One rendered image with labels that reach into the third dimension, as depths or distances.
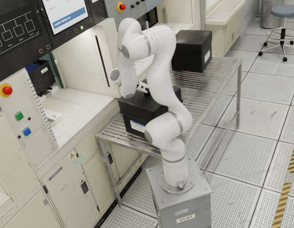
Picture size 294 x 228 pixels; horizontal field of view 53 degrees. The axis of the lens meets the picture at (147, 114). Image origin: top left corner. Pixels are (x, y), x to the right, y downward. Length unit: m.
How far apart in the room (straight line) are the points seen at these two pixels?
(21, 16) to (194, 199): 1.20
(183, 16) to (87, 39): 1.49
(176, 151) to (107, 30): 0.92
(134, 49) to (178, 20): 2.21
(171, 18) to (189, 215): 2.25
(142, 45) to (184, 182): 0.75
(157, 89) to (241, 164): 1.66
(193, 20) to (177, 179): 2.07
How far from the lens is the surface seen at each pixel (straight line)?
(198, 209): 1.62
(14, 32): 1.53
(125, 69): 1.46
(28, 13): 1.58
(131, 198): 2.56
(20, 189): 1.74
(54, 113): 2.10
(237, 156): 2.81
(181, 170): 1.48
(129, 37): 1.16
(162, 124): 1.28
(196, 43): 2.41
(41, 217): 1.93
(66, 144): 1.86
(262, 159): 2.80
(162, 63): 1.21
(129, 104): 1.76
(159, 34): 1.18
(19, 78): 1.57
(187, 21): 3.27
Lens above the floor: 1.96
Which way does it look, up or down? 35 degrees down
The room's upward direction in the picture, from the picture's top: 10 degrees counter-clockwise
